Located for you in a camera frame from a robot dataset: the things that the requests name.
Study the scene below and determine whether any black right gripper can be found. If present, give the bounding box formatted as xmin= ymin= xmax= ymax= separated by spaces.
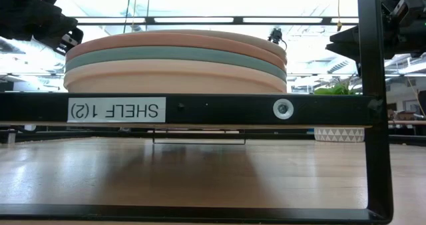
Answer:
xmin=325 ymin=0 xmax=426 ymax=65

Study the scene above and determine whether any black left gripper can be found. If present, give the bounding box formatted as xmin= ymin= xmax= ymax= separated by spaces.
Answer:
xmin=0 ymin=0 xmax=85 ymax=56

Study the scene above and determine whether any terracotta plate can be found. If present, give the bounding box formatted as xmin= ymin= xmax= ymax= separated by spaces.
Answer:
xmin=65 ymin=32 xmax=288 ymax=72

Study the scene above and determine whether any dusty blue plate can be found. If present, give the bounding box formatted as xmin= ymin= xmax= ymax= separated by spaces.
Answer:
xmin=65 ymin=45 xmax=288 ymax=83

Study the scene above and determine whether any pale peach plate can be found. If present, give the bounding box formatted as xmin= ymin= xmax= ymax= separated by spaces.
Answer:
xmin=63 ymin=59 xmax=288 ymax=94

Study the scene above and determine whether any succulent in white patterned pot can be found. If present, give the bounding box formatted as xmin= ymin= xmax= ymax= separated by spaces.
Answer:
xmin=313 ymin=77 xmax=365 ymax=143

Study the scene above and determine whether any background wooden desk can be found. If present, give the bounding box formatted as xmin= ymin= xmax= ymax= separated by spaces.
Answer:
xmin=387 ymin=110 xmax=426 ymax=136

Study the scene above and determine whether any hanging yellow cable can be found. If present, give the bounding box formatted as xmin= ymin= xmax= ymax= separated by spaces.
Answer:
xmin=335 ymin=0 xmax=343 ymax=32

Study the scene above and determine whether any small black camera device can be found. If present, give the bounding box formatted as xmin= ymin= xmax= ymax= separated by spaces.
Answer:
xmin=268 ymin=27 xmax=288 ymax=49

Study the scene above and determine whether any black metal rig frame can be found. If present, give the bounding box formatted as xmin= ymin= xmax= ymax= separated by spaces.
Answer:
xmin=0 ymin=16 xmax=426 ymax=144

